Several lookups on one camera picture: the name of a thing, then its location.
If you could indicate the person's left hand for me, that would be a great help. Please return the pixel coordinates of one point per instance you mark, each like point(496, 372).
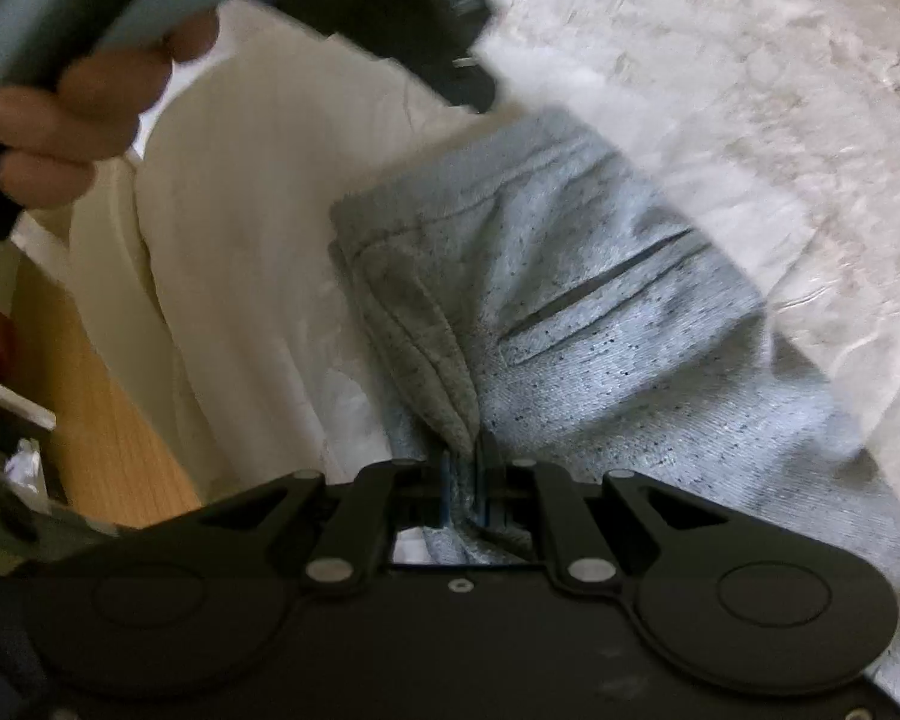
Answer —
point(54, 139)

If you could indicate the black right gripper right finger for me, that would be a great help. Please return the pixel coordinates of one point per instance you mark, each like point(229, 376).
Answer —
point(535, 511)

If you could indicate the wooden bed frame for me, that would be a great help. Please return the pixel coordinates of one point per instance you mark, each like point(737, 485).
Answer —
point(112, 465)

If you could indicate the white embroidered bedspread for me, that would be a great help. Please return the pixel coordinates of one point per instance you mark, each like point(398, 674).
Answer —
point(775, 125)

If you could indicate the grey sweatpants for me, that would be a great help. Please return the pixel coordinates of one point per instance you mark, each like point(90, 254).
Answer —
point(535, 285)

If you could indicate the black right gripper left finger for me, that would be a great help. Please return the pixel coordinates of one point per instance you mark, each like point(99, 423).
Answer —
point(357, 542)

